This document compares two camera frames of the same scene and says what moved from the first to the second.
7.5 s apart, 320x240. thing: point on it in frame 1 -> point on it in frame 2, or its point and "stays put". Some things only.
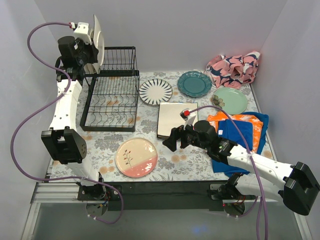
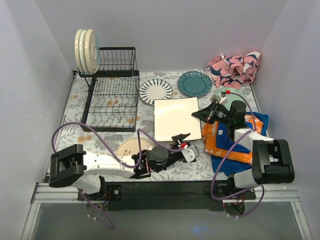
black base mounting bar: x=154 y=196 stays put
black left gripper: x=90 y=53 -> x=175 y=144
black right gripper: x=180 y=135 -> x=212 y=114
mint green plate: x=232 y=101 stays put
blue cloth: x=240 y=133 stays put
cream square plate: x=99 y=42 -> x=173 y=117
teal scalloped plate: x=194 y=83 stays put
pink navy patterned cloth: x=233 y=71 stays put
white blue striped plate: x=154 y=91 stays put
